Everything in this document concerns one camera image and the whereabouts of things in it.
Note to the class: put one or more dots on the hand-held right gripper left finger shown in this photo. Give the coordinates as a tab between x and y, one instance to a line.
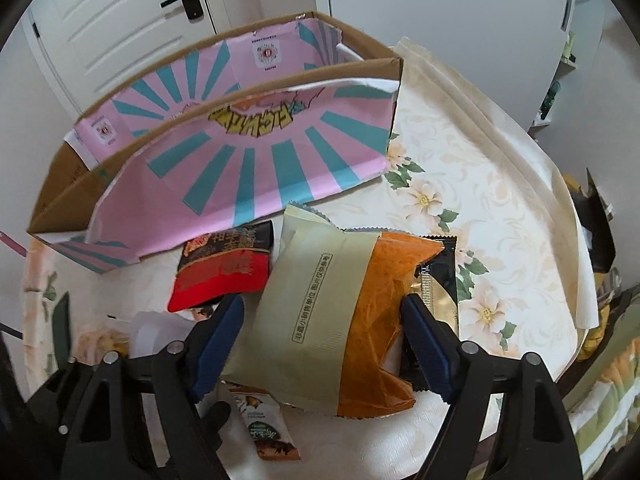
220	340

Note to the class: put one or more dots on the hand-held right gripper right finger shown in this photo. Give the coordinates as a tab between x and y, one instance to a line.
430	345

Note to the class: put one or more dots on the black and gold snack packet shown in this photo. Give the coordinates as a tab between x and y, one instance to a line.
440	285

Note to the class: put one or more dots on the cream and orange snack packet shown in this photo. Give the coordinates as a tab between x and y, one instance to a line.
320	310

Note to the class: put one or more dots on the pink teal printed cardboard box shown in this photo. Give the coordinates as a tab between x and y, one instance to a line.
300	170

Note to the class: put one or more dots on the clear packet of yellow snacks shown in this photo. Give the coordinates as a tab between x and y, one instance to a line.
107	342

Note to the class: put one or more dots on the white snack packet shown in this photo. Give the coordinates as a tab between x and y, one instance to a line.
155	330

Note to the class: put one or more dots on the red and black snack packet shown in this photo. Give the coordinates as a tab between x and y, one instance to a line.
220	270

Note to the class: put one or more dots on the small brown green snack packet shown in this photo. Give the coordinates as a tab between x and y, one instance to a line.
265	430

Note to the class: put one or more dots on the striped green bed sheet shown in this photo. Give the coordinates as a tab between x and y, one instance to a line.
610	385

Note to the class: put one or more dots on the black angular object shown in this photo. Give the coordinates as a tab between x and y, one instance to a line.
597	230

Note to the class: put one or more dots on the pink stick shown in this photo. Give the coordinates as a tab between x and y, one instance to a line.
12	243

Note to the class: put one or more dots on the green shelf item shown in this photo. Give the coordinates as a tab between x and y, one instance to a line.
551	96

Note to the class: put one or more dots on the white panel door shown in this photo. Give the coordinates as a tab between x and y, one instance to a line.
125	35

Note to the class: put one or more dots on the black door hinge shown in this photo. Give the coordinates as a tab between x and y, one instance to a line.
35	30

